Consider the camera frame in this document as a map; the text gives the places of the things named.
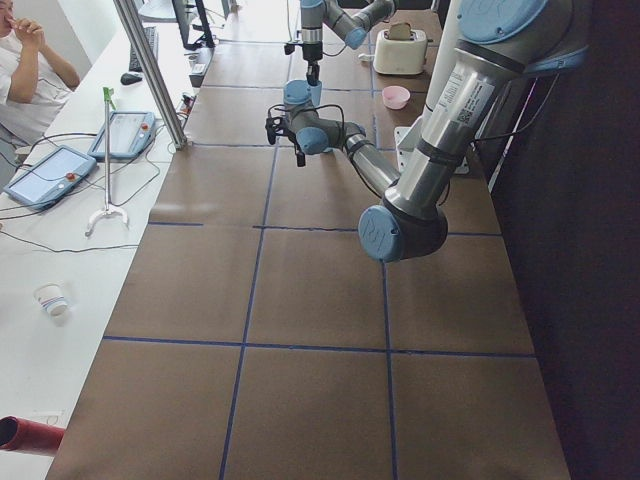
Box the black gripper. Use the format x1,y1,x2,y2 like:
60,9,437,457
303,43,322,86
265,116,305,167

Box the light blue cup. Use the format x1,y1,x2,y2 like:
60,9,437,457
308,81,322,107

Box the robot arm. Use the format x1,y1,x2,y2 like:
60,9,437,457
265,1,592,262
299,0,399,86

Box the pink bowl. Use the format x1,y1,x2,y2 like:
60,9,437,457
381,85,411,110

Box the cream toaster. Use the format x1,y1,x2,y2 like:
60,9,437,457
373,30,428,76

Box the bread slice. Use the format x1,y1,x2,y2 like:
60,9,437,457
387,22,412,41

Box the black monitor stand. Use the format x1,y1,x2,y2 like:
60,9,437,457
171,0,215,51

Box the teach pendant far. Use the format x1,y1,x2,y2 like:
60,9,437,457
109,111,156,161

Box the teach pendant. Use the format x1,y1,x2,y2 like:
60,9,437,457
3,146,97,210
109,111,156,161

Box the black keyboard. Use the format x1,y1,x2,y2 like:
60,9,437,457
128,25,160,73

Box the black computer mouse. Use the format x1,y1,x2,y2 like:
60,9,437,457
120,72,143,86

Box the white reacher grabber tool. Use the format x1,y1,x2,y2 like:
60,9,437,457
85,87,129,238

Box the teach pendant near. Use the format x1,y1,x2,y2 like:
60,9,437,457
3,146,97,210

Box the seated person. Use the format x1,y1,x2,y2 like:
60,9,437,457
1,1,81,147

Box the paper cup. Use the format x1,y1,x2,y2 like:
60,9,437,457
33,283,70,327

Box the red tube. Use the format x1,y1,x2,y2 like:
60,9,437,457
1,416,65,457

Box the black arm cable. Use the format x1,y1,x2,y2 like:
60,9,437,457
267,102,361,156

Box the aluminium frame post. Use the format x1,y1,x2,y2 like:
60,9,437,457
113,0,187,151

